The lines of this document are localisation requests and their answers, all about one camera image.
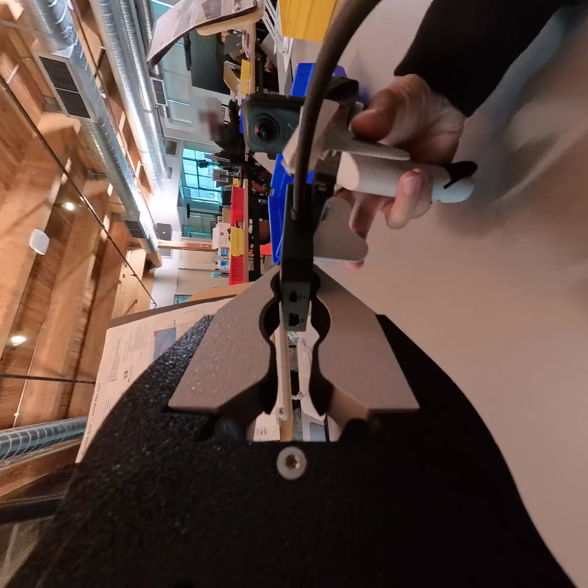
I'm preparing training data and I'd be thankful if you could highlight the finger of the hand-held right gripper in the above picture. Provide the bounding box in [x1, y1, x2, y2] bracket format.
[314, 197, 369, 266]
[281, 99, 354, 172]

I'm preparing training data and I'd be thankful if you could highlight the person's right hand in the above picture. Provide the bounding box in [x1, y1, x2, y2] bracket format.
[340, 76, 467, 230]

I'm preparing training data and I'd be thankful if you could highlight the person's right forearm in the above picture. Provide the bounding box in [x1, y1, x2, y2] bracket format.
[394, 0, 588, 118]

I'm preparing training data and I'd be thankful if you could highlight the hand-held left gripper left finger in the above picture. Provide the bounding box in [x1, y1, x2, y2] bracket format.
[168, 266, 282, 417]

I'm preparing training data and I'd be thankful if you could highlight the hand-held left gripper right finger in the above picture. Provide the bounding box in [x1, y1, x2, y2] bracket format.
[309, 270, 420, 422]

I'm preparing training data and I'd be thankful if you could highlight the silver ventilation duct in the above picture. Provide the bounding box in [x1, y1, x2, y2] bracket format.
[0, 416, 88, 460]
[89, 0, 168, 184]
[28, 0, 159, 239]

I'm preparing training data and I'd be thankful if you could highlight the black hub cable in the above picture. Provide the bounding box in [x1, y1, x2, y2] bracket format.
[290, 0, 384, 219]

